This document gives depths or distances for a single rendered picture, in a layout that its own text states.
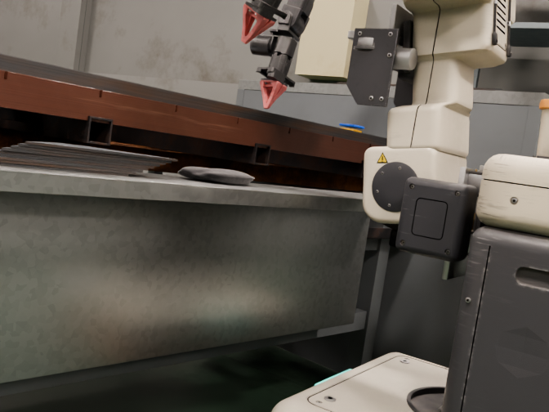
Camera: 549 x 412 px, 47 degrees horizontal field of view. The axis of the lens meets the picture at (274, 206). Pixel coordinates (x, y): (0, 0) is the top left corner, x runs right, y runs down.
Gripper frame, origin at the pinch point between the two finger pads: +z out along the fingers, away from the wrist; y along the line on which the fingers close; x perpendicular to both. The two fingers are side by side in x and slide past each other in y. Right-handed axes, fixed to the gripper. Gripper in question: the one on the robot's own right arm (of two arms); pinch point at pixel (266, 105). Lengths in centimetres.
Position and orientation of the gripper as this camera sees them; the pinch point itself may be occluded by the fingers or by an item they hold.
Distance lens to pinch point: 177.7
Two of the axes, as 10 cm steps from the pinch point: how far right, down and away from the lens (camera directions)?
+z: -2.9, 9.5, -1.1
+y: -6.2, -2.8, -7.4
